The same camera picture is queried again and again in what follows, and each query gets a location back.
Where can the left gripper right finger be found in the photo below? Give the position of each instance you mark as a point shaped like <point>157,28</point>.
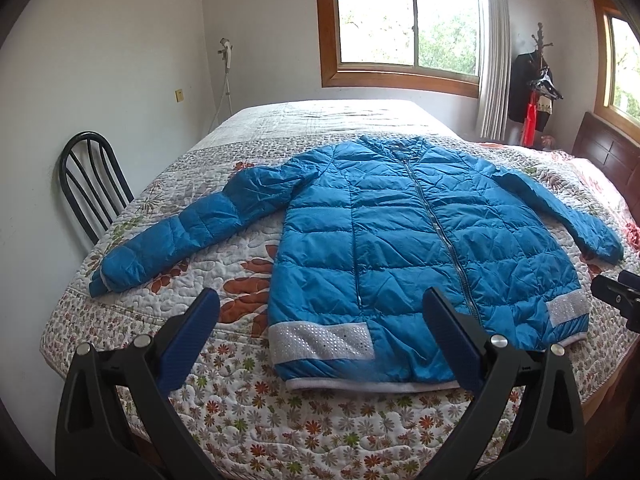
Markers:
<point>547,439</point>

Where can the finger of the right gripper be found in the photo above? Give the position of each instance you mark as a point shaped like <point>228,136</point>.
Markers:
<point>622,294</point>

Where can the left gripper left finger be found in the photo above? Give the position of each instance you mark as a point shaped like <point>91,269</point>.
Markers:
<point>93,438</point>

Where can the blue puffer jacket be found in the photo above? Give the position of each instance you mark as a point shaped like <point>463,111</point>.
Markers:
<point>368,226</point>

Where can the dark wooden headboard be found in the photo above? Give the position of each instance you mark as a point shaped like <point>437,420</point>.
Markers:
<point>610,151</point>

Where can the floral quilted bedspread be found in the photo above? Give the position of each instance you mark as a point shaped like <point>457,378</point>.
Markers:
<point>233,403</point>

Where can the red hanging item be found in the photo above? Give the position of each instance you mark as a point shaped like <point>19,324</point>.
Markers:
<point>530,122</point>

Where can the wooden framed window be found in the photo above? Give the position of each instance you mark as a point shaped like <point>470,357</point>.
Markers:
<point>617,100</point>
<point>428,45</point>

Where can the white curtain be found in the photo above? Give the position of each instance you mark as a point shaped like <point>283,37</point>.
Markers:
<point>495,70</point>

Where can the wooden coat rack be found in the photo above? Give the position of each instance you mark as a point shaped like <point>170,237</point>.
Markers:
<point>539,55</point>

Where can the black metal chair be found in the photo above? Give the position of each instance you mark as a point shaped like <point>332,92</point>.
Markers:
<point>92,182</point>

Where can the wall mounted white fixture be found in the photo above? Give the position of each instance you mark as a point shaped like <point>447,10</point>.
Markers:
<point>225,52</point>

